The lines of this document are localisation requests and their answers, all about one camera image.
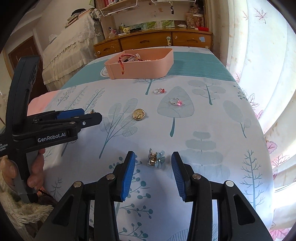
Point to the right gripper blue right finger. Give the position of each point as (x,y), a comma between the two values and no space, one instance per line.
(182,173)

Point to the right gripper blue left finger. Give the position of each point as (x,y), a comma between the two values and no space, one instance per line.
(124,174)

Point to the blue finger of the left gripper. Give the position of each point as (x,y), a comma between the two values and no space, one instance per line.
(70,113)

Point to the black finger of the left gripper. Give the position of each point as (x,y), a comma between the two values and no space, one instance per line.
(87,120)

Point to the blue flower hair clip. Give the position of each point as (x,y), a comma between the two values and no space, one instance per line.
(156,159)

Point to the gold round brooch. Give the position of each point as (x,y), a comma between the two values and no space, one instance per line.
(138,114)

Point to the silver ring pink stone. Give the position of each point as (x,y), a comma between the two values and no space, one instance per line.
(176,102)

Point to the silver ring red stone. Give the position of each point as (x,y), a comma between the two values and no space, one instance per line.
(159,91)

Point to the pink plastic jewelry tray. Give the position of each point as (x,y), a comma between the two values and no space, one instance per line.
(156,63)

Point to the white smart watch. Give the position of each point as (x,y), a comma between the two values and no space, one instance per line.
(130,58)

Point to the person's left hand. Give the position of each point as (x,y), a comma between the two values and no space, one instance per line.
(36,179)

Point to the pink fleece blanket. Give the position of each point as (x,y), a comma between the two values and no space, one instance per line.
(38,104)

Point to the tree pattern tablecloth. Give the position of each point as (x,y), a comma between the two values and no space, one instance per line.
(215,131)

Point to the white lace covered piano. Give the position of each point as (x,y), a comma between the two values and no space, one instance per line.
(70,51)

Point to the brown wooden door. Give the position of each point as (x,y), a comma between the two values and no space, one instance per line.
(27,82)

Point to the wooden desk with drawers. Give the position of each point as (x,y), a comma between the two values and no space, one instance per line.
(154,38)

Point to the red case on desk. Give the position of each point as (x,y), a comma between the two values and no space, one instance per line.
(204,29)

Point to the red floral cup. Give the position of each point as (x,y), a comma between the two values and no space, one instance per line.
(198,21)

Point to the floral white curtain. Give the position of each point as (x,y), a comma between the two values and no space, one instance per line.
(261,58)

